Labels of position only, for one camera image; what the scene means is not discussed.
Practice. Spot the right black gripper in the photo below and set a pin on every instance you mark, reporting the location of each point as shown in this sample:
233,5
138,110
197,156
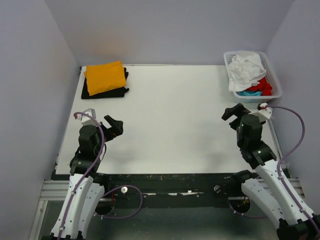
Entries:
239,110

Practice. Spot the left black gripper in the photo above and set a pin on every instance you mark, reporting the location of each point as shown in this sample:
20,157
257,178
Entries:
116,129

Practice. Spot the white t shirt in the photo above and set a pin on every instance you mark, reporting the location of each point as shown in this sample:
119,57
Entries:
246,70

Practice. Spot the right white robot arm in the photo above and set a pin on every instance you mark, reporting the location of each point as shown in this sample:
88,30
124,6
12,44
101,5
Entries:
292,218

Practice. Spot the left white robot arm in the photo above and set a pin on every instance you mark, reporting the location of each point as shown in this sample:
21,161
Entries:
85,186

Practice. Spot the cyan t shirt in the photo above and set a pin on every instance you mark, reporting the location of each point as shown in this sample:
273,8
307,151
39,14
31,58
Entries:
249,93

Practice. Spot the folded black t shirt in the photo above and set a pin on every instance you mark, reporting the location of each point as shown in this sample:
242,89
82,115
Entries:
111,94

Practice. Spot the red t shirt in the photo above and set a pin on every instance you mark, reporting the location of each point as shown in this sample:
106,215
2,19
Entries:
263,86

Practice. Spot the folded orange t shirt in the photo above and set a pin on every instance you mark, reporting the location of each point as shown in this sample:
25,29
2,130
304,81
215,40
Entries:
104,77

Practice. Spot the left white knob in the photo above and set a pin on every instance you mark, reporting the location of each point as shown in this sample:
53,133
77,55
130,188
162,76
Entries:
124,189

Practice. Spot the white knob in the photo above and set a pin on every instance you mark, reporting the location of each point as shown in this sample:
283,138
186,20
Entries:
217,188
124,189

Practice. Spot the right white knob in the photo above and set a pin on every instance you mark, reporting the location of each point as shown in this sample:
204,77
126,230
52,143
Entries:
217,188

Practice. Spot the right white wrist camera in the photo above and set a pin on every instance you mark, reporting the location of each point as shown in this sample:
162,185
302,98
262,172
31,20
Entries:
263,112

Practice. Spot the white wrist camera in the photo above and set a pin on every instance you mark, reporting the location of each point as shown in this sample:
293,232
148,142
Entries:
263,112
88,117

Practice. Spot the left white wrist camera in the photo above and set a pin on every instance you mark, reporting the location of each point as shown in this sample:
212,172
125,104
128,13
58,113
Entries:
88,117

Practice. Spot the black base frame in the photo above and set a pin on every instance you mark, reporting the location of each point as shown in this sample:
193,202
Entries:
163,191

